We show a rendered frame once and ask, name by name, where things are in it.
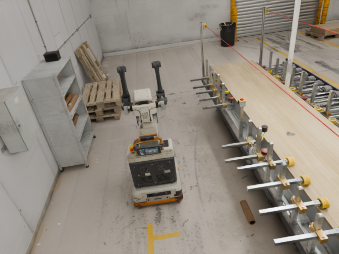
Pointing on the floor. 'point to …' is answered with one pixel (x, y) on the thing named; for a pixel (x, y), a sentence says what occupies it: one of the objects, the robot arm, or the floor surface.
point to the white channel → (292, 42)
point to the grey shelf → (82, 146)
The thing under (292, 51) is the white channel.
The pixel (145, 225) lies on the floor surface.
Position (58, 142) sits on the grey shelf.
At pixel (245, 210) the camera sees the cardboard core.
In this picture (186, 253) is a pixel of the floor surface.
